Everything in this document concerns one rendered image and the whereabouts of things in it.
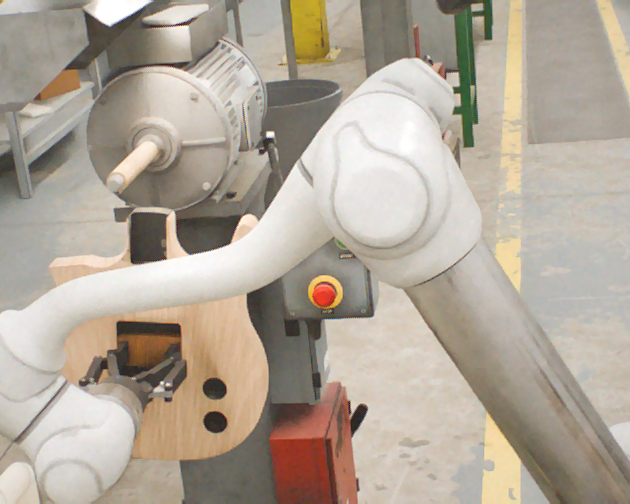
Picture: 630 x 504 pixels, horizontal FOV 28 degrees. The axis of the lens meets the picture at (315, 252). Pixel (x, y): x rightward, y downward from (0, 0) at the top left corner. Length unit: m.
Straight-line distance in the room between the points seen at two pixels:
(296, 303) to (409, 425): 1.68
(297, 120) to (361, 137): 3.59
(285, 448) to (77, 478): 0.98
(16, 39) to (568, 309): 3.02
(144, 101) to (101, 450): 0.76
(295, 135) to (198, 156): 2.69
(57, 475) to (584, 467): 0.63
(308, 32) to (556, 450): 8.17
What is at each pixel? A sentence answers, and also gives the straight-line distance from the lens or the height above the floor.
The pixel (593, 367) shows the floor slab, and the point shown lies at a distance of 4.16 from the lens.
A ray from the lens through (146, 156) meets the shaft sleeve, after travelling 2.10.
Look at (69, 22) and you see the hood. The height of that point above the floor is 1.51.
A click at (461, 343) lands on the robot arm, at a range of 1.35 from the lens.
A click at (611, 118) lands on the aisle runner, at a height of 0.00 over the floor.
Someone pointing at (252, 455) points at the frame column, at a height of 0.57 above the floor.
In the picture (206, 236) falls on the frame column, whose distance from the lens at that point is 2.39.
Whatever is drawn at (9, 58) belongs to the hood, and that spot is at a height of 1.46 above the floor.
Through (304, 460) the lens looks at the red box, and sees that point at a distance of 2.52.
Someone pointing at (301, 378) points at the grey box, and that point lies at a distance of 2.50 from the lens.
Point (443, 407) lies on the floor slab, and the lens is 3.94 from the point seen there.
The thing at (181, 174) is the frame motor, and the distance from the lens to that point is 2.20.
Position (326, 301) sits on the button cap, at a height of 0.97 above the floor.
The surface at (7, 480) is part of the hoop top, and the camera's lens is 1.40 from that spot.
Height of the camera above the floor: 1.76
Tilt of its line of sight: 19 degrees down
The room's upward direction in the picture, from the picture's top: 6 degrees counter-clockwise
